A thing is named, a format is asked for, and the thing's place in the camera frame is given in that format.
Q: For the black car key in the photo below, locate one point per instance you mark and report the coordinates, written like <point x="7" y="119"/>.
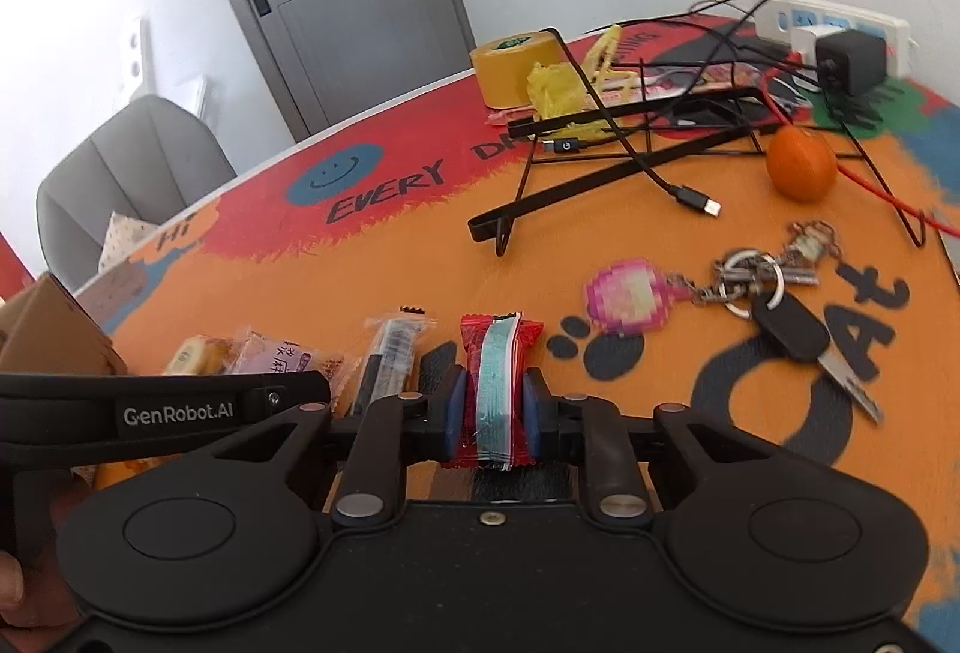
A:
<point x="799" y="330"/>

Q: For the person's left hand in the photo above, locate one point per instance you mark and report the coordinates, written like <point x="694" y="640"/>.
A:
<point x="41" y="585"/>

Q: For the white charger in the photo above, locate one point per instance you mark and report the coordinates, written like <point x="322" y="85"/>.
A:
<point x="817" y="41"/>

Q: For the grey chair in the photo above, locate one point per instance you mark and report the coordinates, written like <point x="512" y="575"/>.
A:
<point x="135" y="165"/>

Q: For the black flat pad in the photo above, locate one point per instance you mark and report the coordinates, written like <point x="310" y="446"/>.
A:
<point x="720" y="49"/>

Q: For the black snack packet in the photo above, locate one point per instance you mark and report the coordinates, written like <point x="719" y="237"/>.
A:
<point x="390" y="353"/>

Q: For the metal key rings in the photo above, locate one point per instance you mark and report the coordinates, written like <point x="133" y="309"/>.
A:
<point x="739" y="282"/>

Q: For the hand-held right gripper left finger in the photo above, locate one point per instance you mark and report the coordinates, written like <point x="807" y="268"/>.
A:
<point x="454" y="414"/>

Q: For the yellow plastic clip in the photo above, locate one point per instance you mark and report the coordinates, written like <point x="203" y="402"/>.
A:
<point x="609" y="60"/>

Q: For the yellow plastic wrapper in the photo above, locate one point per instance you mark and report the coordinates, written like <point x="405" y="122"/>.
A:
<point x="555" y="90"/>

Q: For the pink snack packet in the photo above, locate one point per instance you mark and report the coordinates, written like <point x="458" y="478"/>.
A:
<point x="289" y="360"/>

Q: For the grey door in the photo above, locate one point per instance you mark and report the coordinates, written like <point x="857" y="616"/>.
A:
<point x="337" y="0"/>

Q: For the yellow tape roll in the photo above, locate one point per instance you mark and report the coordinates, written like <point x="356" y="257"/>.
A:
<point x="510" y="71"/>

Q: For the white and orange paper bag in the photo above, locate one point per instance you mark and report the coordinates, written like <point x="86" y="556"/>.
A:
<point x="15" y="267"/>

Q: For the yellow snack packet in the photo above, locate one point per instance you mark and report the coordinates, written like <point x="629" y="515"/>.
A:
<point x="195" y="354"/>

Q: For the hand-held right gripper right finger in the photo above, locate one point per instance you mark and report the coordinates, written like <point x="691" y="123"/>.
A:
<point x="534" y="420"/>

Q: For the white power strip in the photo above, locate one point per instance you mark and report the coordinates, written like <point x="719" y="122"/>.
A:
<point x="840" y="11"/>

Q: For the red snack packet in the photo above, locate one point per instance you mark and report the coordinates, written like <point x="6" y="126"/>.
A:
<point x="495" y="375"/>

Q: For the white board with round holes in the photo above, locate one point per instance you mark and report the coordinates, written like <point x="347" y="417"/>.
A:
<point x="139" y="56"/>

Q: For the tangerine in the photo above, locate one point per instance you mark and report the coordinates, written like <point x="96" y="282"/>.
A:
<point x="799" y="164"/>

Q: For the black charger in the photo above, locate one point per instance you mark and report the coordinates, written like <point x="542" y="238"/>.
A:
<point x="851" y="60"/>

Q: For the brown cardboard box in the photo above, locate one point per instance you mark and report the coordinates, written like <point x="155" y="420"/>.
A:
<point x="52" y="330"/>

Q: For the patterned cushion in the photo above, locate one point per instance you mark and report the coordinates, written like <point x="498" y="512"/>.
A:
<point x="124" y="240"/>

